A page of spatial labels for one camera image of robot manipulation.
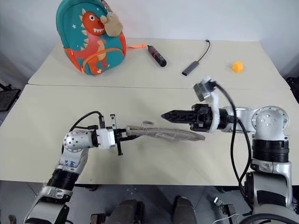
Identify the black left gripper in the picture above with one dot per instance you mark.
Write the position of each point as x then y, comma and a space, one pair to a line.
113, 120

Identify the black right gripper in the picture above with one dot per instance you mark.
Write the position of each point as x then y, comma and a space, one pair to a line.
202, 117

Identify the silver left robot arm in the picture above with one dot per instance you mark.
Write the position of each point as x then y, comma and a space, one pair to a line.
74, 141

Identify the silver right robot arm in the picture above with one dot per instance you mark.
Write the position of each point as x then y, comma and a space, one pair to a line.
268, 121

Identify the dark grey usb adapter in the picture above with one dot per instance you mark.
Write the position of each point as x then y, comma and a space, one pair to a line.
190, 67

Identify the black and red pen tool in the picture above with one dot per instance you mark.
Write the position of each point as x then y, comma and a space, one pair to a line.
156, 56

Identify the orange yellow block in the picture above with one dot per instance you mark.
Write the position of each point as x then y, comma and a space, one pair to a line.
237, 67

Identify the dark rounded shape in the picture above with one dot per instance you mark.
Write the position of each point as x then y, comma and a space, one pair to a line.
127, 212
185, 211

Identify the dark brown box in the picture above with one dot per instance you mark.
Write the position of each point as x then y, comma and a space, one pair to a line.
97, 219

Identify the teal dinosaur backpack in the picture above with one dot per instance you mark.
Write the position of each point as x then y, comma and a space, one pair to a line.
93, 53

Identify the black clip connector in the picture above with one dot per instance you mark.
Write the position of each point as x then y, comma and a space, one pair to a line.
222, 205

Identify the beige plush toy pendant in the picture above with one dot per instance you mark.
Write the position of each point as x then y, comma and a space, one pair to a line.
113, 25

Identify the dark equipment at room edge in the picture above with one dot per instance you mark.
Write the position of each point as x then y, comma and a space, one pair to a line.
294, 89

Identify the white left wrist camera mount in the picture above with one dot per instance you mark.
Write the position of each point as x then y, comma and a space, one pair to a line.
106, 138

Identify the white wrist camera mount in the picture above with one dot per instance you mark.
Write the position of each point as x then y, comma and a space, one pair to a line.
216, 105
106, 138

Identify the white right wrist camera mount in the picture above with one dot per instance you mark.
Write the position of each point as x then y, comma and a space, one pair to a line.
216, 105

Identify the black folding frame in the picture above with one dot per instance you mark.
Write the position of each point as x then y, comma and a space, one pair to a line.
8, 98

